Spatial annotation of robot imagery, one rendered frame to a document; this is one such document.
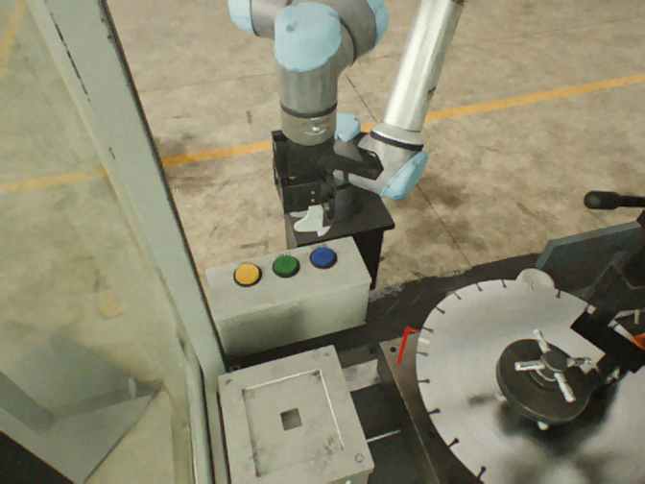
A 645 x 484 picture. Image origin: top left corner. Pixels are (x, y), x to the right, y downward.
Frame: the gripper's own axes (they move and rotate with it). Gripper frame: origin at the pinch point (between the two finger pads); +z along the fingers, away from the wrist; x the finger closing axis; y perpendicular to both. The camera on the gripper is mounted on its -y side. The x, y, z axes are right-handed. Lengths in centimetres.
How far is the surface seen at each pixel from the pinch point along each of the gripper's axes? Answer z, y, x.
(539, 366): -1.9, -19.4, 32.1
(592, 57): 98, -247, -194
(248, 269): 7.2, 13.8, -0.3
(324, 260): 7.2, 0.1, 1.4
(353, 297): 12.5, -3.8, 6.9
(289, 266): 7.2, 6.6, 1.0
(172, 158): 98, 40, -159
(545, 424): 3.0, -18.5, 37.5
